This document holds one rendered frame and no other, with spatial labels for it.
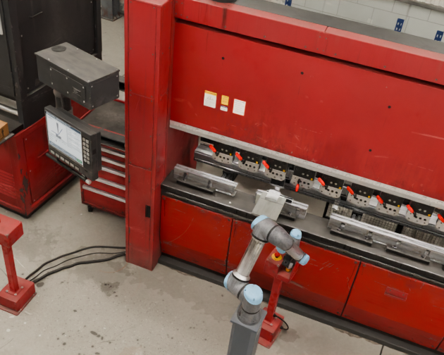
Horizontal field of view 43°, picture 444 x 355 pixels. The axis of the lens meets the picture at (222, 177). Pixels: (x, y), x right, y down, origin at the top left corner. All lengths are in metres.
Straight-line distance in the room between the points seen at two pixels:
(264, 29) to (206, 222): 1.60
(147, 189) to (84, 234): 1.11
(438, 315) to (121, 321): 2.32
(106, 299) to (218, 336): 0.93
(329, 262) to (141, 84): 1.84
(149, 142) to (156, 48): 0.72
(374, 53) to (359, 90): 0.26
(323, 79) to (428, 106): 0.63
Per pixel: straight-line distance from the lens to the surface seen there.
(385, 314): 4.48
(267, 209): 4.00
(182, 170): 4.31
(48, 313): 4.63
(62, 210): 5.44
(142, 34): 3.65
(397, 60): 3.43
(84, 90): 3.44
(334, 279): 4.33
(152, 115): 3.88
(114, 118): 4.85
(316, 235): 4.09
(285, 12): 3.62
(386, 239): 4.15
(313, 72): 3.56
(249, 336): 3.62
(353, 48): 3.43
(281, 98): 3.69
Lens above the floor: 3.57
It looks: 38 degrees down
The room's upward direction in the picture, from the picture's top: 7 degrees clockwise
